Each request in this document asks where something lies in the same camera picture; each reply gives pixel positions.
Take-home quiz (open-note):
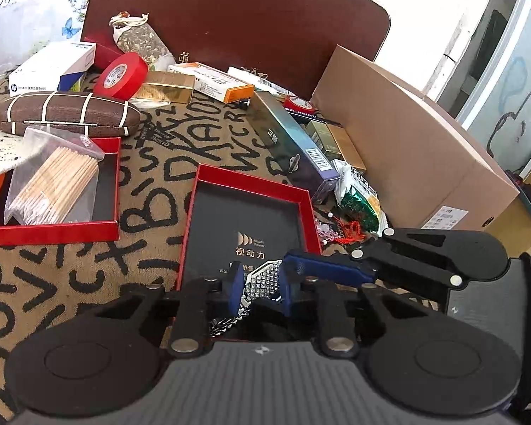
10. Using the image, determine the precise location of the red tape roll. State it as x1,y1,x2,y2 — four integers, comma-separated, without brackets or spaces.
93,52,149,100

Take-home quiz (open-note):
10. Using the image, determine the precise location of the long dark teal box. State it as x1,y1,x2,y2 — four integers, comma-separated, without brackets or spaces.
250,91,341,202

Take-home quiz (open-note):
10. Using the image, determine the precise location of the black slim bar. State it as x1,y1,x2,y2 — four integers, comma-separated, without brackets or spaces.
292,112,342,125

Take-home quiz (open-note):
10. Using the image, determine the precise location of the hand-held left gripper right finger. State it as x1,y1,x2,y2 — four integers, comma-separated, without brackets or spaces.
280,269,430,359

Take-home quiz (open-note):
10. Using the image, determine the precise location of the red tray box black insert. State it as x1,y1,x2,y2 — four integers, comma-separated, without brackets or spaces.
176,164,314,295

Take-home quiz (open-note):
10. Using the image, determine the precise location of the gold foil box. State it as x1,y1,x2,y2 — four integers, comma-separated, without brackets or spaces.
133,71,198,104

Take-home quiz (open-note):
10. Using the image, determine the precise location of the tan letter print cloth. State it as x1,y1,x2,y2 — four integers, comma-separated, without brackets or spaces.
0,75,447,425

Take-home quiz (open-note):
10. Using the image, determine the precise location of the white speckled disc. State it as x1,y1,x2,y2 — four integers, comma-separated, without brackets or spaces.
0,132,41,181

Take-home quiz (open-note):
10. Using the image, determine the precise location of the green white foil packet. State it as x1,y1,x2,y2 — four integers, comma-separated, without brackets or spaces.
335,161,389,236

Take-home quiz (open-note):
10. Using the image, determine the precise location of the red box lid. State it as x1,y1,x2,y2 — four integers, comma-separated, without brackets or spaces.
0,137,122,246

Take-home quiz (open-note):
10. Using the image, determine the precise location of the brown striped glasses case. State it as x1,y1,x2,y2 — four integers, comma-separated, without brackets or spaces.
0,91,141,139

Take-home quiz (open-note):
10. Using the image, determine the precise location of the white blue carton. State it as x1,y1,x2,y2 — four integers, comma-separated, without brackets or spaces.
8,42,97,98

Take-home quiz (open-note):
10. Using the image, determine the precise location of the bag of cotton swabs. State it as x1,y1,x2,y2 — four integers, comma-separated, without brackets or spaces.
4,125,105,226

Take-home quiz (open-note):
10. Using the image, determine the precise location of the large brown cardboard box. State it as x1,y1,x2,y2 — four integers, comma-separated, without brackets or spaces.
310,44,520,233

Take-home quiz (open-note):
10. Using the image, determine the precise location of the dark red box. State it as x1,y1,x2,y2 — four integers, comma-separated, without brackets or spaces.
86,31,125,70

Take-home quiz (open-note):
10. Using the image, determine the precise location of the drawstring herb sachet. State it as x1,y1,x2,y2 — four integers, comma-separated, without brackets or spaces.
110,11,178,72

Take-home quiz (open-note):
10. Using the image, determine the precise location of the small open cardboard box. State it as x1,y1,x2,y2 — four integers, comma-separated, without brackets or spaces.
484,199,531,255

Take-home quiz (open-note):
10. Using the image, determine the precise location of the olive gold small box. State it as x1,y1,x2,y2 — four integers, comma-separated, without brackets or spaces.
305,120,337,161

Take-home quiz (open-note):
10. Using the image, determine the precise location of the clear crystal bead bracelet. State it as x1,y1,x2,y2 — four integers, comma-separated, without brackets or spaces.
315,212,366,246

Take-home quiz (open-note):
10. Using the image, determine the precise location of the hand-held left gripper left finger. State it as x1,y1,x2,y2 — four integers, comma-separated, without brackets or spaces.
93,270,249,359

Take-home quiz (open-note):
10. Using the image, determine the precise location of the silver metal watch band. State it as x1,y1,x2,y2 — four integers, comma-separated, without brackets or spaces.
208,260,286,341

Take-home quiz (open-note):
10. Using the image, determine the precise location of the small red round tin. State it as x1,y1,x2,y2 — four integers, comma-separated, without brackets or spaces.
283,96,315,114

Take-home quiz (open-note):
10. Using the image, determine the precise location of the white orange medicine box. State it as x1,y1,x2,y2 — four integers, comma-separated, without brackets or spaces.
167,62,256,104

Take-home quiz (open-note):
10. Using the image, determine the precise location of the white floral butterfly box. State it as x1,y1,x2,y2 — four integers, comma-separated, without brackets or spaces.
0,0,102,81

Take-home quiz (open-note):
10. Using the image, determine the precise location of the white slim carton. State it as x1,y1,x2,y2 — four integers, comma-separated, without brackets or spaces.
228,66,289,96

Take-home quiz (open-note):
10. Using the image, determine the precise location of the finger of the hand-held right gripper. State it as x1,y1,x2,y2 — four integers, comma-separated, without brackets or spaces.
379,276,449,315
284,228,479,288

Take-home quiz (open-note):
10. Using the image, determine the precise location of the brown wooden desktop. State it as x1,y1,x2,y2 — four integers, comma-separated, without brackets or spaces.
80,0,391,98

